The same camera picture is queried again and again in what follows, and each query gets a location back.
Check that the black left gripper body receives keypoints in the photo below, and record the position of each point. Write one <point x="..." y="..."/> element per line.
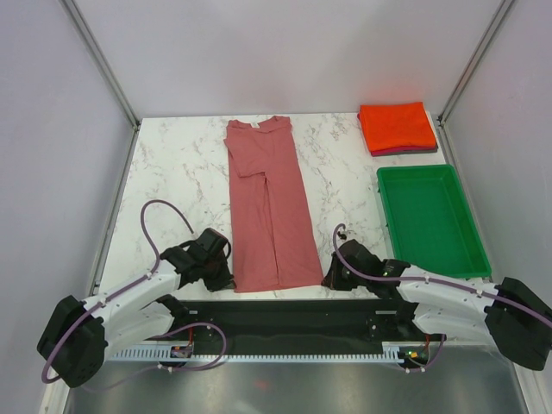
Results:
<point x="216" y="275"/>

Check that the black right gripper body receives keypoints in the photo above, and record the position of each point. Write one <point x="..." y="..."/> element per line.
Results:
<point x="341" y="279"/>

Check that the pink t shirt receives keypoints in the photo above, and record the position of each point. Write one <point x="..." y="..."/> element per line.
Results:
<point x="273" y="243"/>

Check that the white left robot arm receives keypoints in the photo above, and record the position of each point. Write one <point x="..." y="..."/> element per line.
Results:
<point x="81" y="335"/>

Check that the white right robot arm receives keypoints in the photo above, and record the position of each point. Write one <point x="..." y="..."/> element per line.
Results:
<point x="509" y="315"/>

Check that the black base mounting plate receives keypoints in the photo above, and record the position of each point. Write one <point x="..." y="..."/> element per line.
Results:
<point x="303" y="326"/>

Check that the green plastic tray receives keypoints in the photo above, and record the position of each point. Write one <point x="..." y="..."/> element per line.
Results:
<point x="429" y="221"/>

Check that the folded orange t shirt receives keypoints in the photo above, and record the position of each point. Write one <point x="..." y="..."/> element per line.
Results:
<point x="396" y="129"/>

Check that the white slotted cable duct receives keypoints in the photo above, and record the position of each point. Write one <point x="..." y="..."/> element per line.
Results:
<point x="163" y="352"/>

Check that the aluminium left corner post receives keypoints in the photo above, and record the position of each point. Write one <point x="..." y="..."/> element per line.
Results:
<point x="94" y="49"/>

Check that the aluminium corner post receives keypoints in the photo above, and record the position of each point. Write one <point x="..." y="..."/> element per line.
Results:
<point x="491" y="32"/>
<point x="94" y="49"/>

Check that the aluminium right corner post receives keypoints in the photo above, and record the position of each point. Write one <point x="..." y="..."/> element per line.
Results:
<point x="491" y="32"/>

